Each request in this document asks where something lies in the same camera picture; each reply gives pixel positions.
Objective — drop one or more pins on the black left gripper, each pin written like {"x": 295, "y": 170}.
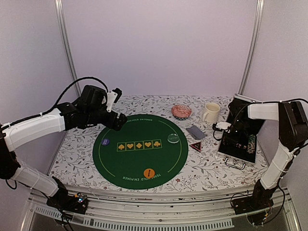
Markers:
{"x": 111, "y": 124}

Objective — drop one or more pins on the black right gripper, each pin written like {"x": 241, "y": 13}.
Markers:
{"x": 233, "y": 140}

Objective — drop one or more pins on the blue round blind button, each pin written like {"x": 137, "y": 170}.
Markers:
{"x": 105, "y": 141}

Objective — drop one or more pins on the clear green dealer button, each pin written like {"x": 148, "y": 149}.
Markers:
{"x": 173, "y": 138}

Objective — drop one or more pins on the orange round blind button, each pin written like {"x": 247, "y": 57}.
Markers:
{"x": 149, "y": 173}

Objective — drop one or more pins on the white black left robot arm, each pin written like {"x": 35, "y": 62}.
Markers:
{"x": 92, "y": 107}

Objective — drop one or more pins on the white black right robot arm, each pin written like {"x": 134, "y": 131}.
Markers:
{"x": 292, "y": 137}

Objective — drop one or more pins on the aluminium poker chip case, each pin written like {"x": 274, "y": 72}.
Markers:
{"x": 238, "y": 157}

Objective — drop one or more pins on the green chip stack in case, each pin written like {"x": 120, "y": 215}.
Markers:
{"x": 251, "y": 144}

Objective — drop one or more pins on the cream ceramic mug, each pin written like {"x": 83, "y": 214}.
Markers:
{"x": 210, "y": 113}

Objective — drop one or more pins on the red black triangle token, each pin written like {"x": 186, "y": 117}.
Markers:
{"x": 197, "y": 146}

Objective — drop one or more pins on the round green poker mat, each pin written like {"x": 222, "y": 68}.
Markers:
{"x": 140, "y": 144}

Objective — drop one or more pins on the red patterned small bowl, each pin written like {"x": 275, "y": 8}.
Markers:
{"x": 181, "y": 112}

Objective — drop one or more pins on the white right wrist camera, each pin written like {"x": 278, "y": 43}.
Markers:
{"x": 221, "y": 126}

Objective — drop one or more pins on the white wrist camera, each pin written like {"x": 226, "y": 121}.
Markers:
{"x": 112, "y": 97}
{"x": 221, "y": 126}

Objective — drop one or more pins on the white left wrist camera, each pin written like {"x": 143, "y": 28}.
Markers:
{"x": 112, "y": 97}

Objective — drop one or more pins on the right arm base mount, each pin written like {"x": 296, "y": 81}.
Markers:
{"x": 257, "y": 211}

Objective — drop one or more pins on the right aluminium frame post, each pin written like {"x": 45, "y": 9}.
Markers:
{"x": 252, "y": 46}

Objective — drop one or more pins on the aluminium frame post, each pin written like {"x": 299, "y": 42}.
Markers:
{"x": 64, "y": 36}
{"x": 252, "y": 46}

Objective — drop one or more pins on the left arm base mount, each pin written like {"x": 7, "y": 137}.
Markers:
{"x": 77, "y": 203}

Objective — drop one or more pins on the aluminium front rail frame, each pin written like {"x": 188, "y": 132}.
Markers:
{"x": 138, "y": 211}

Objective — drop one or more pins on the left aluminium frame post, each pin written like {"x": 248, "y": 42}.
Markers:
{"x": 64, "y": 36}

